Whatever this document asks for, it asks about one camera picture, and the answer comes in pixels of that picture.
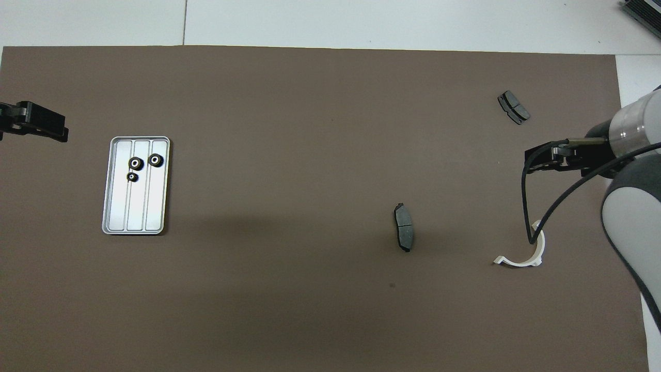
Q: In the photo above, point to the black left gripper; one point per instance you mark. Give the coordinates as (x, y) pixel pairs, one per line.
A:
(10, 119)

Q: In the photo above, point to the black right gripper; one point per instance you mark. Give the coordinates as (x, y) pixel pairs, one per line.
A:
(591, 157)

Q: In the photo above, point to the large black bearing gear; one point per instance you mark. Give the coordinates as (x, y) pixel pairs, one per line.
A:
(136, 163)

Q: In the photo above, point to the small black bearing gear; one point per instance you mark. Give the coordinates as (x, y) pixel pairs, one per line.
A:
(132, 176)

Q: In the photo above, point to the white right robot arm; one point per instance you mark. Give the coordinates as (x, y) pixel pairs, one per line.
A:
(635, 217)

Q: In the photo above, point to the silver metal tray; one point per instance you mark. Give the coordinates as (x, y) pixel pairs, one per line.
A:
(137, 206)

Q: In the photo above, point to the stacked dark brake pads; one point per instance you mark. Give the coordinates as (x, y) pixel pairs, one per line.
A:
(514, 107)

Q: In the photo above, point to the single dark brake pad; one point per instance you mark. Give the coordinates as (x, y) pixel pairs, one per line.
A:
(404, 227)

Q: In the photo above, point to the grey ribbed device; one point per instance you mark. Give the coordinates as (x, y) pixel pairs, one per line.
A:
(643, 10)

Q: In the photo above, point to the brown table mat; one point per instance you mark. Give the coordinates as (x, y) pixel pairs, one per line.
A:
(310, 289)

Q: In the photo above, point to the white curved plastic bracket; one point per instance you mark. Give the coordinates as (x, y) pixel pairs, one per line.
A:
(537, 253)

